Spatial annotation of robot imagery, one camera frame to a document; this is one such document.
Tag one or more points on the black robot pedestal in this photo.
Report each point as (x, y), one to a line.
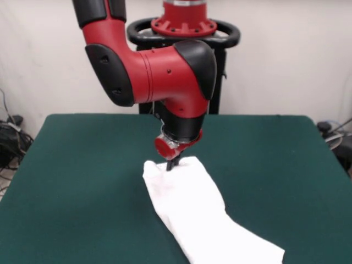
(222, 68)

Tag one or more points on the black power adapter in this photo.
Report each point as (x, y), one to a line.
(16, 119)

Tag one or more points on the dark green table cloth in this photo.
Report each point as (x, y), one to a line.
(82, 192)

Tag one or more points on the white towel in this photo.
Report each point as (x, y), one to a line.
(198, 206)

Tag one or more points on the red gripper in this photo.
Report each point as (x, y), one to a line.
(165, 148)

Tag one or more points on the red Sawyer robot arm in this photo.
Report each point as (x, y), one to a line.
(165, 74)

